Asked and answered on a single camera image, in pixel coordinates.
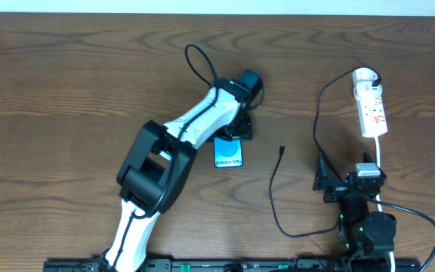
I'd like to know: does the Galaxy S25+ smartphone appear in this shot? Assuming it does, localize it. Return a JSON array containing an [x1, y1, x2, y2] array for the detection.
[[214, 138, 243, 168]]

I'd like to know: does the black USB charging cable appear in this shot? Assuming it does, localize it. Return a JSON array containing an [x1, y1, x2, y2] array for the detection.
[[268, 65, 383, 239]]

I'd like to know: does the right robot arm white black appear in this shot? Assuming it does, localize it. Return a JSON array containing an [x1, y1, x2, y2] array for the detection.
[[313, 153, 396, 271]]

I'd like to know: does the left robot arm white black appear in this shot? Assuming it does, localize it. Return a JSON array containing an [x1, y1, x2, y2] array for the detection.
[[98, 70, 264, 271]]

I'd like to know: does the white power strip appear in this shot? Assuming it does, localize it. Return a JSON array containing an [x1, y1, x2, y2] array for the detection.
[[352, 67, 388, 138]]

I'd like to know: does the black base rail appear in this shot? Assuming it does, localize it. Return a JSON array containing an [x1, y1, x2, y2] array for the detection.
[[42, 257, 422, 272]]

